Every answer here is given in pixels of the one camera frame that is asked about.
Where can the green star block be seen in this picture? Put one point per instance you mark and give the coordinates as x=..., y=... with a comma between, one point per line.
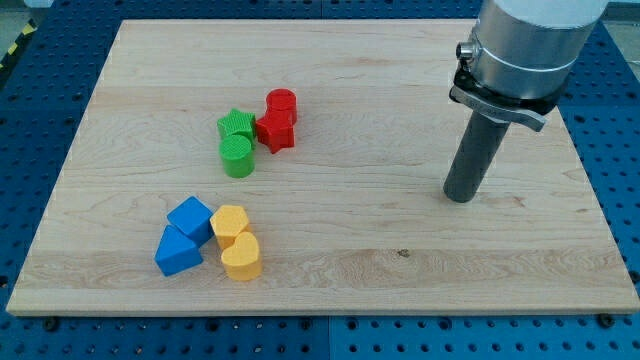
x=237, y=122

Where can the green cylinder block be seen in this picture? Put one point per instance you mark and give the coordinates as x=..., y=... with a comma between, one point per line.
x=236, y=152

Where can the blue triangle block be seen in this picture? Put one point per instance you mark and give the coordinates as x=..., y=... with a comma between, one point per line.
x=176, y=252

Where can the black clamp with silver lever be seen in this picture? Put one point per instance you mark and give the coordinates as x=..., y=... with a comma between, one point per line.
x=500, y=108

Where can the blue cube block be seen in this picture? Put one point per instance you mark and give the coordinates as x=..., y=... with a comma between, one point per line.
x=192, y=218

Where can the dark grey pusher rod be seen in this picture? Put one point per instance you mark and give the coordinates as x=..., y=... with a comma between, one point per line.
x=479, y=144

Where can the red star block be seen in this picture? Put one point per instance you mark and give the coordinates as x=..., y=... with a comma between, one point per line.
x=276, y=130

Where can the yellow heart block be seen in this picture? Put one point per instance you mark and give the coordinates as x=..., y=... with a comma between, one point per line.
x=242, y=260

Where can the wooden board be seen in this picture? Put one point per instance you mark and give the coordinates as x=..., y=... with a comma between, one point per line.
x=350, y=221

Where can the yellow hexagon block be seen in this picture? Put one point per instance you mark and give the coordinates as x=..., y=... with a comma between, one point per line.
x=227, y=222

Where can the red cylinder block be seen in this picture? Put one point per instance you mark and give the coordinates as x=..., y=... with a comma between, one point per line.
x=282, y=100

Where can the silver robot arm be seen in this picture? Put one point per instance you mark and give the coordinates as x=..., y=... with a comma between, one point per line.
x=525, y=49

